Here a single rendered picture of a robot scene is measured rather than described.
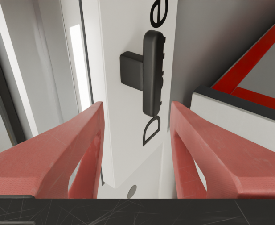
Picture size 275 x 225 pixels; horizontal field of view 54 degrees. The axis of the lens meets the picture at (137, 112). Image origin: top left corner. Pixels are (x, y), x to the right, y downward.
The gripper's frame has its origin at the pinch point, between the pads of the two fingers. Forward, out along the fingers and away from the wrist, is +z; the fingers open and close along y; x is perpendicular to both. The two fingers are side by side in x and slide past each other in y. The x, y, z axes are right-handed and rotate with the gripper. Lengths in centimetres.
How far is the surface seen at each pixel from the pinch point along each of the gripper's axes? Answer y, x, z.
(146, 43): -0.7, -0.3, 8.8
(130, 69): 0.6, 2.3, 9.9
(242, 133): -14.1, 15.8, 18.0
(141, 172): -0.7, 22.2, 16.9
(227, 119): -12.2, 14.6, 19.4
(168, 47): -3.2, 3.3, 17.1
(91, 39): 3.4, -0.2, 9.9
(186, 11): -5.9, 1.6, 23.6
